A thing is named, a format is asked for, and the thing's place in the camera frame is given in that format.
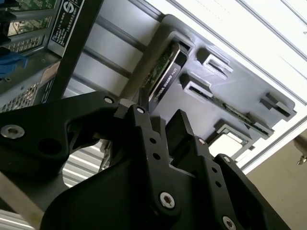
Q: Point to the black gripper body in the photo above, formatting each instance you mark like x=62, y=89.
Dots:
x=108, y=203

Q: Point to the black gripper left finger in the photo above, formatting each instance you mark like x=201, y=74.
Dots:
x=79, y=112

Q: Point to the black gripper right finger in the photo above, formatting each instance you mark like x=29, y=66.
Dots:
x=239, y=196

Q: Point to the graphics card with black shroud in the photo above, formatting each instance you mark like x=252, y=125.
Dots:
x=168, y=79

